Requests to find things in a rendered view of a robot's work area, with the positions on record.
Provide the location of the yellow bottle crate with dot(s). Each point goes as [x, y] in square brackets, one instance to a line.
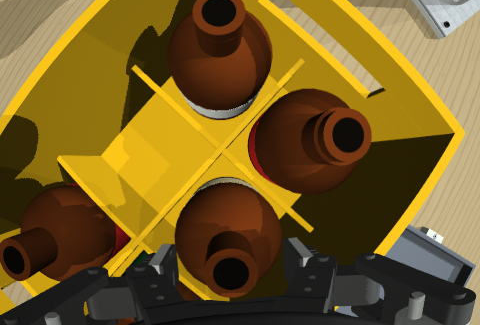
[86, 108]

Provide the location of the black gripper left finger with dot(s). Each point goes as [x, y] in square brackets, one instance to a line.
[111, 297]

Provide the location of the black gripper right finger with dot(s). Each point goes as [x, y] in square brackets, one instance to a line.
[411, 296]

